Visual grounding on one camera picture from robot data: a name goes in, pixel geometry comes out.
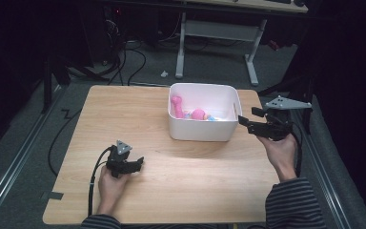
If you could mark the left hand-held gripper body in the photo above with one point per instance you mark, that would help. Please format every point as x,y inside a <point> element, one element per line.
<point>118,160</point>

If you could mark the white plastic bin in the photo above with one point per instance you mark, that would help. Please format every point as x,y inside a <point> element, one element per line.
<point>203,130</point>

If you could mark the person's right hand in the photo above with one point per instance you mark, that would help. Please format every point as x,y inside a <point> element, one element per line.
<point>281,156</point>

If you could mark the desk with grey legs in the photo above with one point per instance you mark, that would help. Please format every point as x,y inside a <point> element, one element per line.
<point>219,30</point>

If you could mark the metal floor rail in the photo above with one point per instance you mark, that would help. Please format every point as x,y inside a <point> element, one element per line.
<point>19,152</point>
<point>322,168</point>

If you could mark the small white floor scrap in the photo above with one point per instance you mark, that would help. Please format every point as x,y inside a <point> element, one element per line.
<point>164,74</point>

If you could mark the dark computer tower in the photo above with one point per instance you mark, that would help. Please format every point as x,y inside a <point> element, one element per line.
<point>112,31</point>

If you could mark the grey tape piece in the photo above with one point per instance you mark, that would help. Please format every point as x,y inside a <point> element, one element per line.
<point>52,195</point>

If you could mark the small red object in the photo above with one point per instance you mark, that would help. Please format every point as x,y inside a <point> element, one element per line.
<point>274,45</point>

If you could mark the person's left hand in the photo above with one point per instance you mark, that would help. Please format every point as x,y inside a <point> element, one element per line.
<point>112,189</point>

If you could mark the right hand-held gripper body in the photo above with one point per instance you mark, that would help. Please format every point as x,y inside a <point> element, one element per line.
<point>278,125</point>

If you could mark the pink bone toy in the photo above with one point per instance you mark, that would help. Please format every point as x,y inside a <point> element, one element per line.
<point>177,106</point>

